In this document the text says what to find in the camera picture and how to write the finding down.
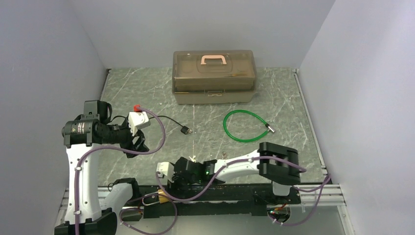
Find aluminium extrusion rail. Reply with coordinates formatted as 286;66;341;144
299;184;346;207

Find translucent brown plastic toolbox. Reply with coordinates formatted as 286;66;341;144
172;50;257;104

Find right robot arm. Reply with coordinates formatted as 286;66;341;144
156;142;306;203

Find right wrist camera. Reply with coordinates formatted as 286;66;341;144
156;162;175;185

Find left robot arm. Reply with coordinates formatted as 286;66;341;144
54;100;149;235

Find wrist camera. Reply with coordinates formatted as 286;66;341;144
127;105;151;137
156;162;175;185

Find green cable lock loop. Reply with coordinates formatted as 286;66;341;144
223;110;276;142

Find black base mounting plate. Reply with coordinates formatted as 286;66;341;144
123;183;301;218

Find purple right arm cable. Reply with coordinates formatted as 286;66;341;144
155;155;332;228

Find brass padlock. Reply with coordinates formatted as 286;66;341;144
141;190;170;206

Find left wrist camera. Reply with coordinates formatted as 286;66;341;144
127;105;151;137

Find pink toolbox handle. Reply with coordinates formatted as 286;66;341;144
200;54;227;66

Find black cable lock loop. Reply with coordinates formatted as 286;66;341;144
112;115;192;135

